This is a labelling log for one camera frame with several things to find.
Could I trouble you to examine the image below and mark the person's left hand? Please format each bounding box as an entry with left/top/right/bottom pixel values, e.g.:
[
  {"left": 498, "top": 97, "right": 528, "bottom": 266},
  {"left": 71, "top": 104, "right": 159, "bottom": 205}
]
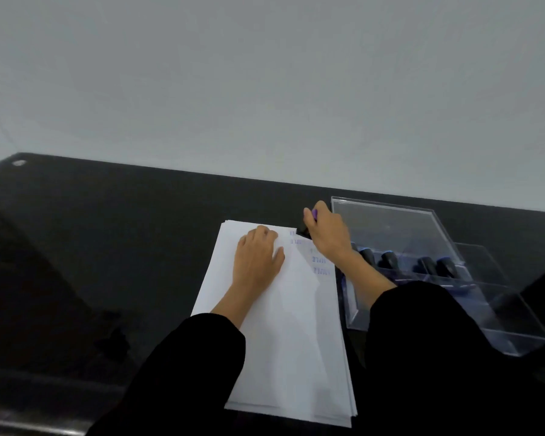
[{"left": 232, "top": 225, "right": 286, "bottom": 292}]

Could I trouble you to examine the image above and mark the person's right hand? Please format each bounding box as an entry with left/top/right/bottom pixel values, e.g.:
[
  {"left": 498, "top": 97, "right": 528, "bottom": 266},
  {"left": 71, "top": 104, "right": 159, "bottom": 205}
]
[{"left": 303, "top": 200, "right": 355, "bottom": 266}]

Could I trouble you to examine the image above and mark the black and purple stamp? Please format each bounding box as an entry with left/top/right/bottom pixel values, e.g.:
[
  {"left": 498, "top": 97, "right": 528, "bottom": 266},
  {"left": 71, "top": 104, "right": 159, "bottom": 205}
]
[{"left": 296, "top": 209, "right": 319, "bottom": 240}]

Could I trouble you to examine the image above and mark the stack of white paper sheets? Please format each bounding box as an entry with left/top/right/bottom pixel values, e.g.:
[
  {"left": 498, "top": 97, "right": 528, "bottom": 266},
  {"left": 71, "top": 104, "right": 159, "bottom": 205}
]
[{"left": 191, "top": 220, "right": 358, "bottom": 428}]

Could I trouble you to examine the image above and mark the person's left forearm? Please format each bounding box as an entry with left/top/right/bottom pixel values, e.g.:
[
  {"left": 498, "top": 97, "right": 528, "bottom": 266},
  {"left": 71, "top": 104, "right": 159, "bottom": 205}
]
[{"left": 86, "top": 284, "right": 256, "bottom": 436}]

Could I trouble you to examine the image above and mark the person's right forearm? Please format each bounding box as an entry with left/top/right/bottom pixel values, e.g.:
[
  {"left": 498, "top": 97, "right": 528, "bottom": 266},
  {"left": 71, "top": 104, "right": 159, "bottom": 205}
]
[{"left": 339, "top": 250, "right": 545, "bottom": 436}]

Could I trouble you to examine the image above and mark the clear acrylic organizer box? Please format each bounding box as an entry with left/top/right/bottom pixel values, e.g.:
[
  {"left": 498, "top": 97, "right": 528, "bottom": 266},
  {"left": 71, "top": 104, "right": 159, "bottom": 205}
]
[{"left": 330, "top": 196, "right": 545, "bottom": 358}]

